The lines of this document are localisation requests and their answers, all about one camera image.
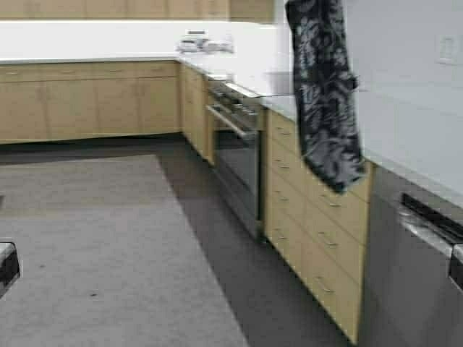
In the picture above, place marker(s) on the black grey patterned cloth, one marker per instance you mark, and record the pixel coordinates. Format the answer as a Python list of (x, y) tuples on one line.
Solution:
[(324, 86)]

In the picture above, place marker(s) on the robot base right corner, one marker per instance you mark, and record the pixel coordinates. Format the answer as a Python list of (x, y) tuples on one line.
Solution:
[(456, 265)]

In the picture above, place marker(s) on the robot base left corner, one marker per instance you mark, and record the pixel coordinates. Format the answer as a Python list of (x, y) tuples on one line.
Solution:
[(10, 266)]

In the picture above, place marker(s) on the stainless steel built-in oven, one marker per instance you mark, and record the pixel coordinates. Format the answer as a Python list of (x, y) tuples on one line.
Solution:
[(237, 116)]

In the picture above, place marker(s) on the light wood drawer stack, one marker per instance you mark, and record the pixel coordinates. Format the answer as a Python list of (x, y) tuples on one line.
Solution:
[(321, 235)]

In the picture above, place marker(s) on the items on far counter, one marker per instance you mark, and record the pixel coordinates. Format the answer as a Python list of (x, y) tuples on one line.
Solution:
[(199, 41)]

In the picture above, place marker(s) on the long wood cabinet run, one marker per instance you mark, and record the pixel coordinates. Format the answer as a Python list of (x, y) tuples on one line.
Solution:
[(70, 101)]

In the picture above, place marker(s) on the stainless steel dishwasher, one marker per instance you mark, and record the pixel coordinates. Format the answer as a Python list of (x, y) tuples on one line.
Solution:
[(408, 296)]

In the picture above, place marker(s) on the white wall light switch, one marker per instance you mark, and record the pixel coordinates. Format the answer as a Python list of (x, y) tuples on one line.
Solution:
[(447, 46)]

